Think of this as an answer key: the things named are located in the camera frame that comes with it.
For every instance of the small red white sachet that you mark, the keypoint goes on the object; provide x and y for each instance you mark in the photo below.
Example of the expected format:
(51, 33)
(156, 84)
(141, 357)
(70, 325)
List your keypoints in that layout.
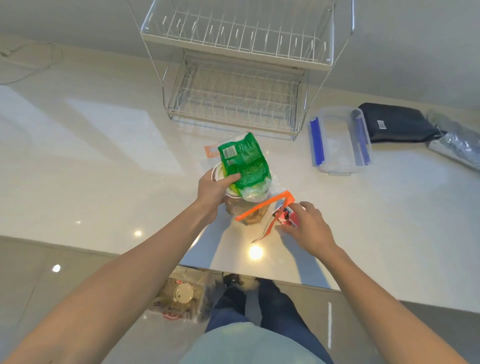
(287, 218)

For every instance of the person's right forearm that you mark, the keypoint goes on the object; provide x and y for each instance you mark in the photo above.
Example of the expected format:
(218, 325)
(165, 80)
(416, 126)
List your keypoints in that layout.
(382, 315)

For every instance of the black shoe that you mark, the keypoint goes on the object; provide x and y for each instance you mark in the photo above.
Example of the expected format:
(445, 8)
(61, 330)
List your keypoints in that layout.
(231, 279)

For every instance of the blue jeans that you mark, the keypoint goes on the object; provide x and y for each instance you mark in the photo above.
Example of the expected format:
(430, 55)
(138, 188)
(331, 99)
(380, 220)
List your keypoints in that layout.
(277, 307)

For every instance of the brown cup with white rim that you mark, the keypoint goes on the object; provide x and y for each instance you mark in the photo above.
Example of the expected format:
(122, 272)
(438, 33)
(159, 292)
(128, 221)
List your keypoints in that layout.
(245, 212)

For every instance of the clear container with blue clips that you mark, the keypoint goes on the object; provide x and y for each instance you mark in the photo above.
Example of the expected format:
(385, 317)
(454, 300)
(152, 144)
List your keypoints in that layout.
(339, 140)

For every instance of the person's right hand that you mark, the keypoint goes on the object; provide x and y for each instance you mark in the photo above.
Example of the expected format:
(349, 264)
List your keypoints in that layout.
(313, 230)

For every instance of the person's left hand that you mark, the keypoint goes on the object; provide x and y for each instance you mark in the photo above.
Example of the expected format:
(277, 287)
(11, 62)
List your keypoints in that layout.
(210, 193)

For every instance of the person's right thumb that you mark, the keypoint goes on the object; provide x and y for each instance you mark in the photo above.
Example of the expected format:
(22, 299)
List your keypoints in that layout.
(289, 228)

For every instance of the person's left thumb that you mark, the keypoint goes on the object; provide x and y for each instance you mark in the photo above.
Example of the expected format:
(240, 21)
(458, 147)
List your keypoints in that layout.
(229, 179)

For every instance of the person's right middle finger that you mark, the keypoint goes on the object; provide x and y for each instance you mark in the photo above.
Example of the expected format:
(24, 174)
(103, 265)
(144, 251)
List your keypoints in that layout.
(309, 207)

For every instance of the clear plastic bag of trash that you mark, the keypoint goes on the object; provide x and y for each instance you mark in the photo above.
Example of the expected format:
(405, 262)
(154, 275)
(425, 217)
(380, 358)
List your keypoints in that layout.
(182, 296)

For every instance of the pale green shirt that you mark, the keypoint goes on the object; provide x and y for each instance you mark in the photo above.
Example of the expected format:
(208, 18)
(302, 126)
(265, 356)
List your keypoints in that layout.
(247, 347)

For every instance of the clear zip bag orange seal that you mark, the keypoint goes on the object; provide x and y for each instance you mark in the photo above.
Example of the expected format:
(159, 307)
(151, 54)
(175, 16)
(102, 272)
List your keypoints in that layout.
(262, 205)

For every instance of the black fabric pouch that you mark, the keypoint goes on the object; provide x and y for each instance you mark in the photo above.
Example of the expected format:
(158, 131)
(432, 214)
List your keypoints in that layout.
(399, 123)

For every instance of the person's left forearm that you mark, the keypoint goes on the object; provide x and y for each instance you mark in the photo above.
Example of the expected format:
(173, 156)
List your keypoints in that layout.
(112, 292)

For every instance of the green snack packet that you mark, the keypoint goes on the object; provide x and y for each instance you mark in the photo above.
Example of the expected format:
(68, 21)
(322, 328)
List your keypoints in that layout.
(245, 161)

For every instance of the silver foil plastic bag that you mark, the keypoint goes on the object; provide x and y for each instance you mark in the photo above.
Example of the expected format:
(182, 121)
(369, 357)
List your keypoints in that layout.
(455, 140)

